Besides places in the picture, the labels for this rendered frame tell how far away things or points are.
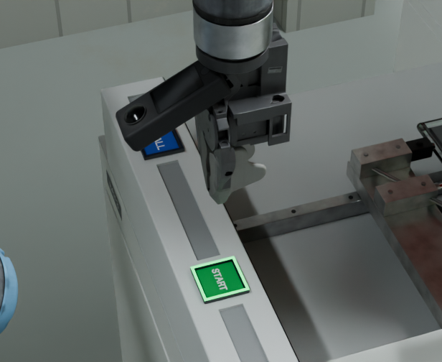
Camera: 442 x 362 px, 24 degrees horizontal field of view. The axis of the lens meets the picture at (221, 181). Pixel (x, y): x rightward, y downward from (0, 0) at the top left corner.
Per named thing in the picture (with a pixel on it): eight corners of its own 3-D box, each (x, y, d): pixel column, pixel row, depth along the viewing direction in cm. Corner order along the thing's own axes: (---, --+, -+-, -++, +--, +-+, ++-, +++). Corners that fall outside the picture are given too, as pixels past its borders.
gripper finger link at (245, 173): (269, 210, 114) (272, 147, 107) (217, 223, 112) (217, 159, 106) (259, 192, 116) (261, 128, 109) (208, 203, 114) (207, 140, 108)
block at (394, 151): (400, 151, 152) (402, 136, 150) (410, 166, 150) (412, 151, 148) (349, 164, 150) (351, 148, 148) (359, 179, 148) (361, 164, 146)
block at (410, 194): (425, 188, 147) (428, 172, 145) (435, 204, 144) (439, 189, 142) (372, 200, 145) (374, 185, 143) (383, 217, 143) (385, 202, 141)
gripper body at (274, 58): (290, 148, 107) (295, 53, 99) (210, 166, 105) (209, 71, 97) (264, 103, 112) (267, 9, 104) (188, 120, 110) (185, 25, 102)
